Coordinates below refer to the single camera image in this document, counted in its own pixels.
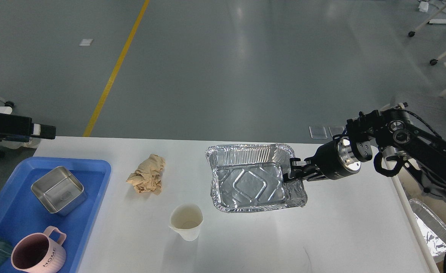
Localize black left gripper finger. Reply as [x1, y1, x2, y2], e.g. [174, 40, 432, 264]
[0, 113, 56, 142]

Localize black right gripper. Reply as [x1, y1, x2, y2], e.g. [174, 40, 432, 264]
[283, 138, 361, 183]

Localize aluminium foil tray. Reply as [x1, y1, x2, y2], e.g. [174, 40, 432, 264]
[205, 143, 308, 213]

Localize stainless steel rectangular container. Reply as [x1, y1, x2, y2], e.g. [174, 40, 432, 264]
[31, 166, 88, 217]

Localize white paper cup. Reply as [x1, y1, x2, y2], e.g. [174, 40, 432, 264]
[168, 203, 204, 242]

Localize pink ribbed mug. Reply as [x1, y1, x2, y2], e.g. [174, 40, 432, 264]
[10, 226, 67, 273]

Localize brown paper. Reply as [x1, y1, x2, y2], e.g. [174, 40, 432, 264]
[126, 154, 166, 195]

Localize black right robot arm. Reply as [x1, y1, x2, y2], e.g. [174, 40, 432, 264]
[283, 103, 446, 202]

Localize blue plastic tray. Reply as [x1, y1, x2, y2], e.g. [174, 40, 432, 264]
[0, 157, 112, 273]

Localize beige plastic bin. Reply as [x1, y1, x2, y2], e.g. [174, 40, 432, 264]
[392, 168, 446, 273]

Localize foil tray in bin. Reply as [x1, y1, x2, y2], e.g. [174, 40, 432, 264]
[408, 199, 446, 263]

